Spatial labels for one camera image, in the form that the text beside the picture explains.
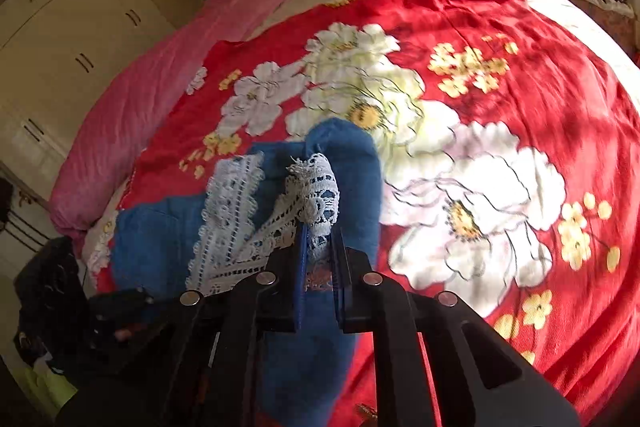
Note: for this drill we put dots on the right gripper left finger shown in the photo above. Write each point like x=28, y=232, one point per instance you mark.
x=218, y=369

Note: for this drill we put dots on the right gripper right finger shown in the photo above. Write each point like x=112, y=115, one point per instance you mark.
x=438, y=363

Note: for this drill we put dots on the blue denim pants lace trim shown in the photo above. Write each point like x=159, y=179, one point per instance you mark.
x=283, y=196

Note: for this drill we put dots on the red floral blanket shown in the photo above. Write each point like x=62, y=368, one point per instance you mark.
x=471, y=146

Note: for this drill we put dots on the pink quilt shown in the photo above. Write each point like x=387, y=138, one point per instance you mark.
x=133, y=106

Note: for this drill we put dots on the cream wardrobe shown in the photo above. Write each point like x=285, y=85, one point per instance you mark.
x=57, y=58

